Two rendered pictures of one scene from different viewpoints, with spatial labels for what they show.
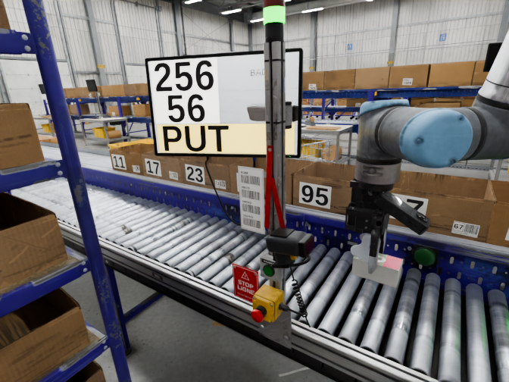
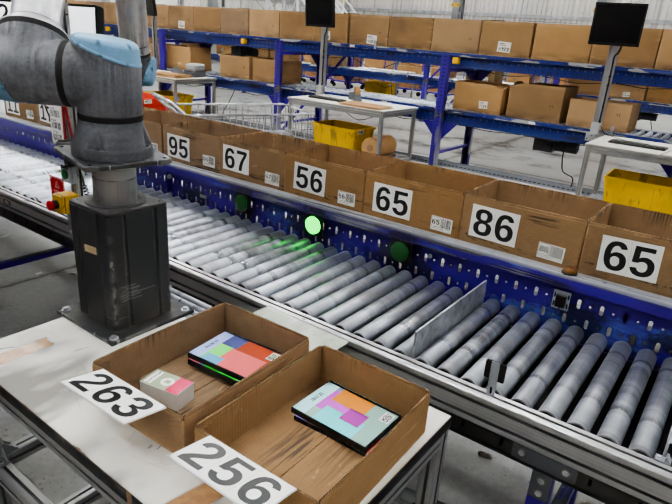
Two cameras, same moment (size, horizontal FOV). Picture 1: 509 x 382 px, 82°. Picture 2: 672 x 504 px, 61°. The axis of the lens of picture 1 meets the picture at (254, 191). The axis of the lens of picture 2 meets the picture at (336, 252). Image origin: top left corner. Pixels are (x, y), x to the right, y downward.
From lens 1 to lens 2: 1.74 m
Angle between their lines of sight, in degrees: 2
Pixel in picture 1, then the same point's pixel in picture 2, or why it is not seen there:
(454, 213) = (264, 164)
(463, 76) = (578, 48)
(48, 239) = not seen: outside the picture
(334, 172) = (223, 132)
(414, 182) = (281, 145)
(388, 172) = not seen: hidden behind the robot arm
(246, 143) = not seen: hidden behind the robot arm
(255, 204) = (58, 121)
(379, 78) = (466, 37)
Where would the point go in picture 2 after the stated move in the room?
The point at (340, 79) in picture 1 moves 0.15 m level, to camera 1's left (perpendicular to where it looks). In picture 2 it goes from (412, 33) to (399, 32)
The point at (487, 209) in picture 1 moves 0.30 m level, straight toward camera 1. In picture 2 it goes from (281, 160) to (221, 168)
